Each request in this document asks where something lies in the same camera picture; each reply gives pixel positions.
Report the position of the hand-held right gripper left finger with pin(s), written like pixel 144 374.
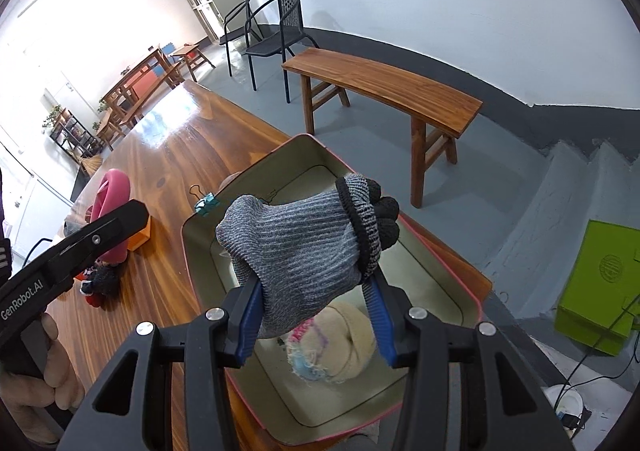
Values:
pixel 249 313

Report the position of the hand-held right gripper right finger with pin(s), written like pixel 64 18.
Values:
pixel 381 318

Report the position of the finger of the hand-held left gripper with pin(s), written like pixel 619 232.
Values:
pixel 105 231

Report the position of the orange plastic box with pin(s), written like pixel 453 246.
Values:
pixel 142 236

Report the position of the pink-rimmed tin container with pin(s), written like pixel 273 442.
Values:
pixel 435 281

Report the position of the grey ribbed knit glove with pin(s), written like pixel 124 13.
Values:
pixel 300 251

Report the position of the person's left hand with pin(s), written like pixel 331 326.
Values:
pixel 60 381

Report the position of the beige plush toy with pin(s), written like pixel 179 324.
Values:
pixel 350 336

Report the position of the dark-haired small doll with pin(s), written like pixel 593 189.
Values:
pixel 105 281

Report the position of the straw broom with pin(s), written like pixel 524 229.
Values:
pixel 92 163

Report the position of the teal binder clip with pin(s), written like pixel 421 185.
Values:
pixel 206 206

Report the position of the plant shelf rack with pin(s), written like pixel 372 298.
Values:
pixel 70 131

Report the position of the low wooden bench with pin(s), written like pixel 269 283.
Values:
pixel 150 103

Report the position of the wooden table with red panel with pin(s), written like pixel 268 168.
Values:
pixel 145 81

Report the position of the small wooden stool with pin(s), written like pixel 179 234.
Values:
pixel 187 50

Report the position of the grey concrete steps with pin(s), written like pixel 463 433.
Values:
pixel 550 211

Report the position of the white plastic bucket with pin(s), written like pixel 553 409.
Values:
pixel 567 401

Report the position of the green cardboard box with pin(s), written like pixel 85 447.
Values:
pixel 600 271

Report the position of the long wooden bench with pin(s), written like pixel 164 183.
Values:
pixel 380 86

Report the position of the black metal armchair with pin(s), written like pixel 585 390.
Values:
pixel 235 34

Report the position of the black mesh-back metal chair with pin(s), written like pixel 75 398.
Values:
pixel 290 11

